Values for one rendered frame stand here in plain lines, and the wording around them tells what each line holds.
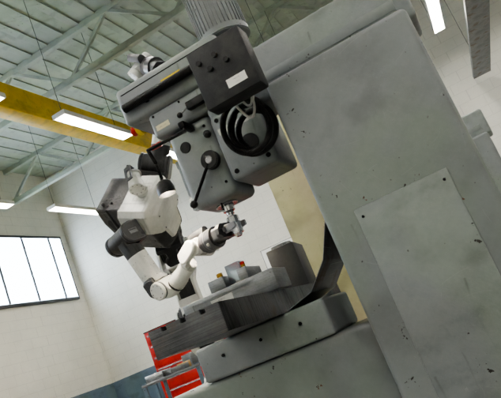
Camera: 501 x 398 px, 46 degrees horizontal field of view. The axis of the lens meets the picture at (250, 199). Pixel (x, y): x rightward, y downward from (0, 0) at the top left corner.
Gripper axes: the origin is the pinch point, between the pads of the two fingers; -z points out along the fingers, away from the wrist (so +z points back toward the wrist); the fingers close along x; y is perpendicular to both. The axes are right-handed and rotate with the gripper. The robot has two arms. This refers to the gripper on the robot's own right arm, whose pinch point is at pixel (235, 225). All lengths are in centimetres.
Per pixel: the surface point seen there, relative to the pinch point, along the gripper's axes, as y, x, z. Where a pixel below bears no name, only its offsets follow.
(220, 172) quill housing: -17.9, -7.0, -9.4
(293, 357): 51, -12, -14
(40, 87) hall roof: -493, 375, 656
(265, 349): 45.7, -15.8, -6.7
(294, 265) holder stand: 20.2, 26.2, 2.2
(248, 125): -27.9, -2.5, -26.0
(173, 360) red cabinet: 26, 303, 462
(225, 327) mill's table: 36, -54, -33
